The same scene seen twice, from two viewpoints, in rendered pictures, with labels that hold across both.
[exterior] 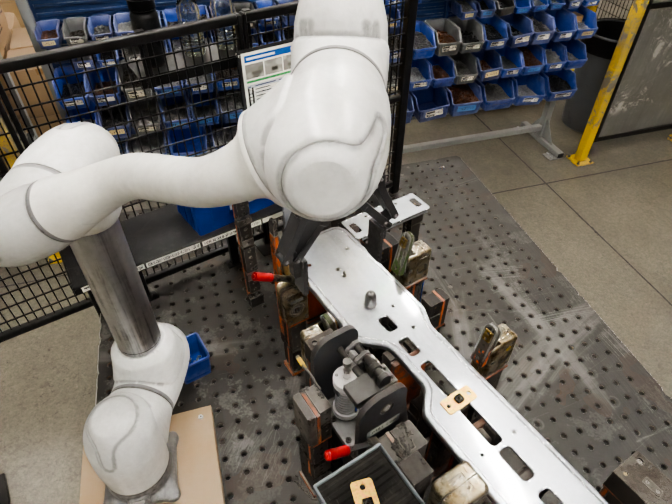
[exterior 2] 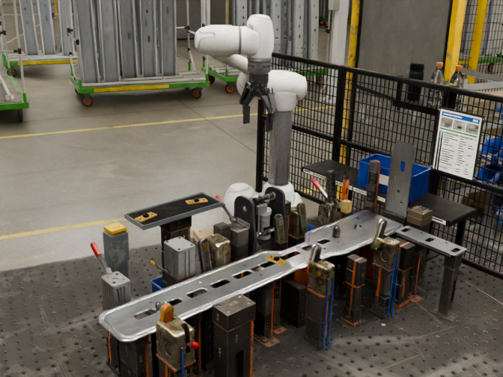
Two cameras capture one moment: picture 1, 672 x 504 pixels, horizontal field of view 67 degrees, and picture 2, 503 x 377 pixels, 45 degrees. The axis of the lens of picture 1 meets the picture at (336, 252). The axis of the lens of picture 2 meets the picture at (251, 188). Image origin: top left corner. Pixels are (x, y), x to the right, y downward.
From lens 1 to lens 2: 2.30 m
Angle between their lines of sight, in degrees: 69
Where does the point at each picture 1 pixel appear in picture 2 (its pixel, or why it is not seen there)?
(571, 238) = not seen: outside the picture
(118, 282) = (273, 138)
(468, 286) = (444, 345)
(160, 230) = (354, 176)
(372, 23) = (251, 25)
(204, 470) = not seen: hidden behind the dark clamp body
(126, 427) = (235, 189)
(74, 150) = (279, 75)
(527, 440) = (257, 278)
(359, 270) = (363, 232)
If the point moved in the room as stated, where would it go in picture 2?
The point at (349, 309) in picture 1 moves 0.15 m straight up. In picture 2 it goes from (328, 230) to (331, 197)
